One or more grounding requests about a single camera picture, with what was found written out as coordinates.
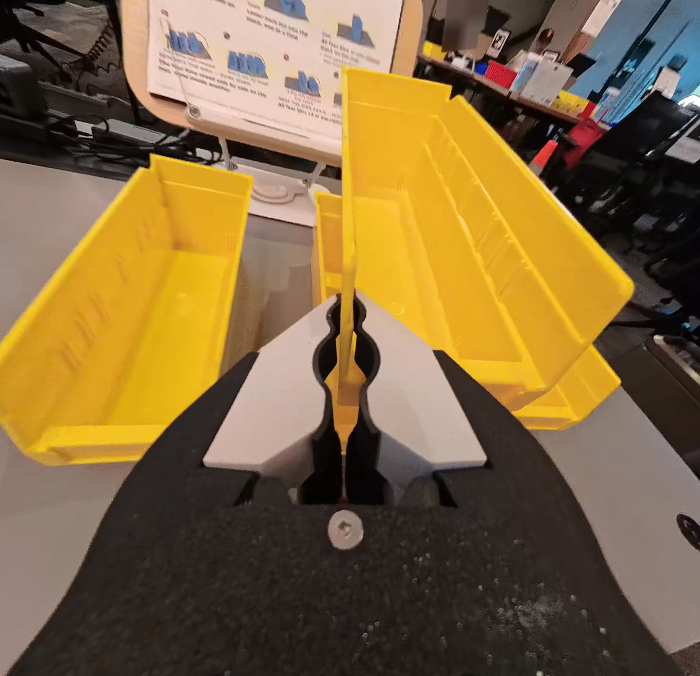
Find row of small yellow bins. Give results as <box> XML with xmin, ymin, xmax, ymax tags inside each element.
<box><xmin>549</xmin><ymin>90</ymin><xmax>597</xmax><ymax>116</ymax></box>

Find printed instruction sheet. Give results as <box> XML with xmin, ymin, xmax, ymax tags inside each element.
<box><xmin>147</xmin><ymin>0</ymin><xmax>410</xmax><ymax>140</ymax></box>

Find orange traffic cone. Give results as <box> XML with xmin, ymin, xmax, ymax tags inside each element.
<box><xmin>528</xmin><ymin>140</ymin><xmax>559</xmax><ymax>176</ymax></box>

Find light blue packet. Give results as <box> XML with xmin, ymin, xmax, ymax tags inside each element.
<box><xmin>514</xmin><ymin>51</ymin><xmax>542</xmax><ymax>94</ymax></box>

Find grey desk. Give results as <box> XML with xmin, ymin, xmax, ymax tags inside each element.
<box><xmin>0</xmin><ymin>159</ymin><xmax>700</xmax><ymax>655</ymax></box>

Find black cables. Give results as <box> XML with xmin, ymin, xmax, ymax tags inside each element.
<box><xmin>49</xmin><ymin>115</ymin><xmax>219</xmax><ymax>162</ymax></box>

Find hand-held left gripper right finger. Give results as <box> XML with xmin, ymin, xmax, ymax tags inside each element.
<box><xmin>345</xmin><ymin>294</ymin><xmax>489</xmax><ymax>505</ymax></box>

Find white box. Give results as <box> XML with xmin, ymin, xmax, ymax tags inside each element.
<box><xmin>533</xmin><ymin>52</ymin><xmax>575</xmax><ymax>108</ymax></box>

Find wooden instruction board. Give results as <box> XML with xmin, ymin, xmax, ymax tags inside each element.
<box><xmin>119</xmin><ymin>0</ymin><xmax>424</xmax><ymax>165</ymax></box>

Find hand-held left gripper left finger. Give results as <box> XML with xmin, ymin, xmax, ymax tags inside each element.
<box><xmin>202</xmin><ymin>294</ymin><xmax>346</xmax><ymax>505</ymax></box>

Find yellow plastic bin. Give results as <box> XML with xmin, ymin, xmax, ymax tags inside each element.
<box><xmin>340</xmin><ymin>66</ymin><xmax>636</xmax><ymax>409</ymax></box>
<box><xmin>311</xmin><ymin>190</ymin><xmax>622</xmax><ymax>432</ymax></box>
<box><xmin>0</xmin><ymin>153</ymin><xmax>255</xmax><ymax>467</ymax></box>

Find red basket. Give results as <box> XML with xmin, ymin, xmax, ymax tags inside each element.
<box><xmin>486</xmin><ymin>59</ymin><xmax>518</xmax><ymax>89</ymax></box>

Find black office chair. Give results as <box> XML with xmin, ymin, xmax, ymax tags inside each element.
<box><xmin>547</xmin><ymin>90</ymin><xmax>700</xmax><ymax>327</ymax></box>

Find black power adapter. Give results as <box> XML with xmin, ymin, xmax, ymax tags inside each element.
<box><xmin>90</xmin><ymin>123</ymin><xmax>165</xmax><ymax>142</ymax></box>

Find long background table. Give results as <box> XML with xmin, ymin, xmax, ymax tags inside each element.
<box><xmin>418</xmin><ymin>52</ymin><xmax>608</xmax><ymax>135</ymax></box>

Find black tray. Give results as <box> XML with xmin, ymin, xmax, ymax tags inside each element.
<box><xmin>629</xmin><ymin>334</ymin><xmax>700</xmax><ymax>441</ymax></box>

